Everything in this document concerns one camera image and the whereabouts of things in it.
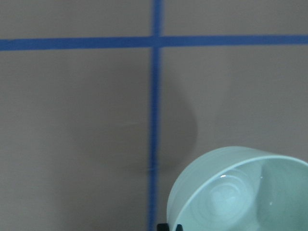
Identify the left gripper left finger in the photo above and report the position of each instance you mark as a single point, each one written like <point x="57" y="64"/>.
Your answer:
<point x="162" y="227"/>

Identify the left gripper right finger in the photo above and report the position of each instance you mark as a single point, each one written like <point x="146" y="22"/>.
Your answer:
<point x="179" y="227"/>

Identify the light green ceramic bowl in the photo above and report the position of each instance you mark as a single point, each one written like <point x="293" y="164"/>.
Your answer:
<point x="240" y="189"/>

